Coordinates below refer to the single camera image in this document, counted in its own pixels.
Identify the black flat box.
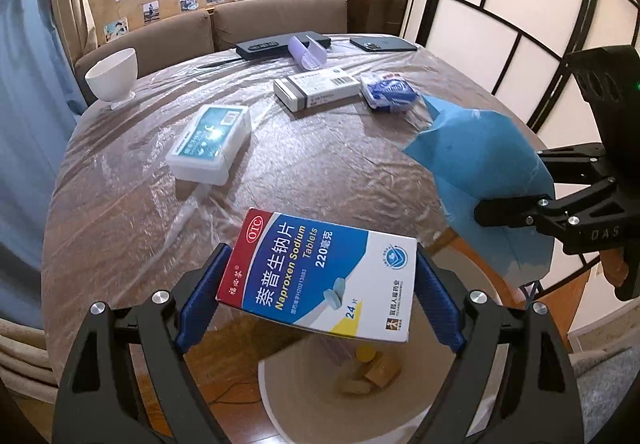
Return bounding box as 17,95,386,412
236,30,331,61

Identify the beige folded cloth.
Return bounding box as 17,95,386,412
0,319,66,395

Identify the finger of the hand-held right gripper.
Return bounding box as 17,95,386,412
537,144,613,182
474,179,621,235

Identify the grey rug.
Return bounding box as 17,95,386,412
570,349,640,444

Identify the white footed bowl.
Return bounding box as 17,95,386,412
85,48,138,104

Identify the blue white tissue packet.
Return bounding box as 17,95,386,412
361,72,418,114

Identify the white box teal label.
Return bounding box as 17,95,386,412
166,105,251,186

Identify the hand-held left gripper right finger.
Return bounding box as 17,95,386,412
412,244,586,444

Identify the tan oval piece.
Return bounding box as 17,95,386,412
339,376,373,397

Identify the thin black cable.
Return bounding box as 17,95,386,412
200,384,261,405

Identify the brown sofa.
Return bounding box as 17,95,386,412
75,0,349,95

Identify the blue smartphone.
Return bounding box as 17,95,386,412
350,36,417,53

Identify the brown sofa back cushion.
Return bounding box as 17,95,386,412
212,0,349,52
75,10,215,90

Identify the blue curtain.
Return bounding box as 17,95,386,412
0,0,88,320

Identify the beige waste bin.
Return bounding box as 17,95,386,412
257,339,463,444

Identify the blue white medicine box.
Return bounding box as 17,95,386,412
215,208,418,342

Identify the person's right hand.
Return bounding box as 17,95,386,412
601,249,632,286

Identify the white grey medicine box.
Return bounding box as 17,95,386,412
272,68,362,112

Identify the brown cork piece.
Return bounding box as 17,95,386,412
364,354,399,383

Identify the dark flat object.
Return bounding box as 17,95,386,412
195,55,241,71

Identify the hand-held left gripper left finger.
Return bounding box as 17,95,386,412
52,244,236,444

